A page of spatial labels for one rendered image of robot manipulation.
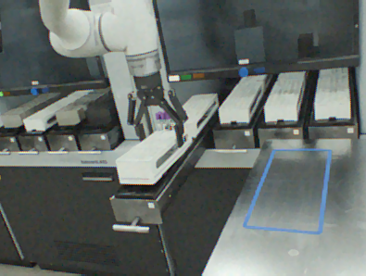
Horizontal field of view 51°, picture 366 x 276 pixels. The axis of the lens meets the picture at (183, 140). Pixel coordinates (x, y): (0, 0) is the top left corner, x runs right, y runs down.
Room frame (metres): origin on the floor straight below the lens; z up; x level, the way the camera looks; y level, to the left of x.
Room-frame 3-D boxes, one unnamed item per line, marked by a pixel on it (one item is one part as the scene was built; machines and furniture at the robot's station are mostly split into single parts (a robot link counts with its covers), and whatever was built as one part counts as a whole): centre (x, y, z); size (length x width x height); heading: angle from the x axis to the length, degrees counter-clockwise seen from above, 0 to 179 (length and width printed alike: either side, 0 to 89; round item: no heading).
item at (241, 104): (1.32, -0.24, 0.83); 0.30 x 0.10 x 0.06; 155
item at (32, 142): (1.80, 0.49, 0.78); 0.73 x 0.14 x 0.09; 155
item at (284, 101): (1.26, -0.38, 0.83); 0.30 x 0.10 x 0.06; 155
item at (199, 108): (1.28, -0.06, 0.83); 0.30 x 0.10 x 0.06; 155
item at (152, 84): (1.03, 0.06, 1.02); 0.08 x 0.07 x 0.09; 65
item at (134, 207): (1.12, 0.02, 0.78); 0.73 x 0.14 x 0.09; 155
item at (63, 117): (1.53, 0.44, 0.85); 0.12 x 0.02 x 0.06; 66
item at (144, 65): (1.03, 0.06, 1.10); 0.09 x 0.09 x 0.06
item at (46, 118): (1.68, 0.54, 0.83); 0.30 x 0.10 x 0.06; 155
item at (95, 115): (1.46, 0.31, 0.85); 0.12 x 0.02 x 0.06; 66
